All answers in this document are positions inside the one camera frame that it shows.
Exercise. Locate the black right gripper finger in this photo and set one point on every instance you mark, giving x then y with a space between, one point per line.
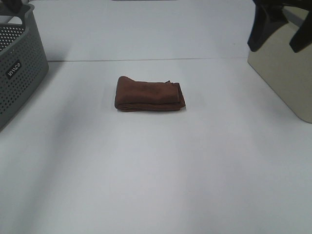
268 19
303 36

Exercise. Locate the beige storage bin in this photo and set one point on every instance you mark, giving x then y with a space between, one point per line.
288 73

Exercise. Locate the grey perforated plastic basket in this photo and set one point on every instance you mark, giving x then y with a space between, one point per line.
23 62

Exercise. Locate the brown towel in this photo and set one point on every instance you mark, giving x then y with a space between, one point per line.
132 96

